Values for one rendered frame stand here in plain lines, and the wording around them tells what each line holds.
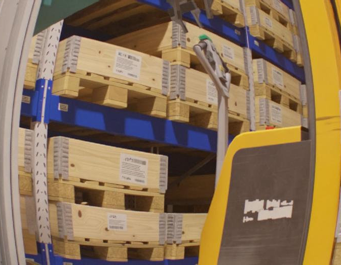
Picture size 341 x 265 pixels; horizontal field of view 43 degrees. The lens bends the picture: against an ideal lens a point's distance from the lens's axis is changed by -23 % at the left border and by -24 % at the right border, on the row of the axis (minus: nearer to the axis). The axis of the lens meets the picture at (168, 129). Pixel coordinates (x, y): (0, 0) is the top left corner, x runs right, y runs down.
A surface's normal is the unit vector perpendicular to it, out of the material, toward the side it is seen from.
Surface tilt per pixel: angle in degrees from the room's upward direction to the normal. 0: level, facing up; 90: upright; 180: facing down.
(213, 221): 90
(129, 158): 90
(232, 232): 90
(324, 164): 90
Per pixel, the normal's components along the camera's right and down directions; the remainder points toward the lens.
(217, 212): -0.66, -0.14
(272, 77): 0.74, -0.10
